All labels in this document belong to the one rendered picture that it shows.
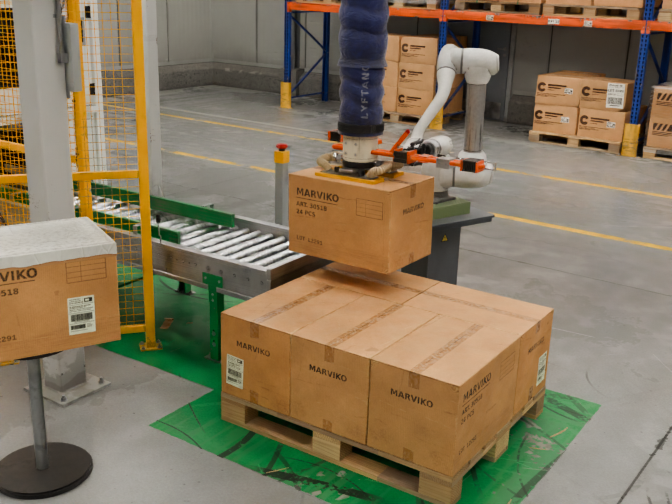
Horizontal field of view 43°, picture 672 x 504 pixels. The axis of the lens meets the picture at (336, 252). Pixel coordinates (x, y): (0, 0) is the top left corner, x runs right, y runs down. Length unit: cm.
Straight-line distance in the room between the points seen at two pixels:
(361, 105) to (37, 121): 146
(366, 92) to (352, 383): 137
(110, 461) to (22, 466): 35
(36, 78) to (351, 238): 158
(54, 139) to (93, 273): 94
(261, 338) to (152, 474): 73
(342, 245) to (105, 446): 142
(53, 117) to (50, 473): 155
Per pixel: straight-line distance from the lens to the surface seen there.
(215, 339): 462
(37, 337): 336
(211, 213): 518
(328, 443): 374
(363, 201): 397
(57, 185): 411
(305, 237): 423
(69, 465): 381
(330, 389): 362
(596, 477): 391
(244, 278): 435
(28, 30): 399
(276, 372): 377
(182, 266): 463
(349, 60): 402
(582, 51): 1261
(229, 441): 393
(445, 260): 487
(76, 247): 328
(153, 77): 740
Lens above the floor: 200
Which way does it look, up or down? 18 degrees down
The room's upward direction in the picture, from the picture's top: 2 degrees clockwise
